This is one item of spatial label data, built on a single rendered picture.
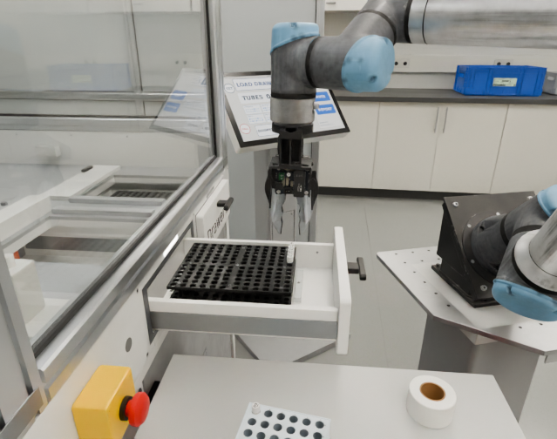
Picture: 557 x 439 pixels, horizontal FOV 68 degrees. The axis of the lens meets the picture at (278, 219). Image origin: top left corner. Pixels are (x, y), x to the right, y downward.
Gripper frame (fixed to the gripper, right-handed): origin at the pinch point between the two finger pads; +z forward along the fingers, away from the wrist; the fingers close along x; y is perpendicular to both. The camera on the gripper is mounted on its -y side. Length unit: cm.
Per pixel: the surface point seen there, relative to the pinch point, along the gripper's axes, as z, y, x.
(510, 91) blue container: 2, -292, 160
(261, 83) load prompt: -18, -93, -18
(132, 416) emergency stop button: 9.3, 38.0, -16.5
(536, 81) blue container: -7, -291, 177
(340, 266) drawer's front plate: 4.5, 7.1, 9.5
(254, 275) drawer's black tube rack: 7.4, 6.9, -6.2
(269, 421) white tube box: 17.6, 29.8, -0.7
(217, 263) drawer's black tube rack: 7.5, 3.0, -14.1
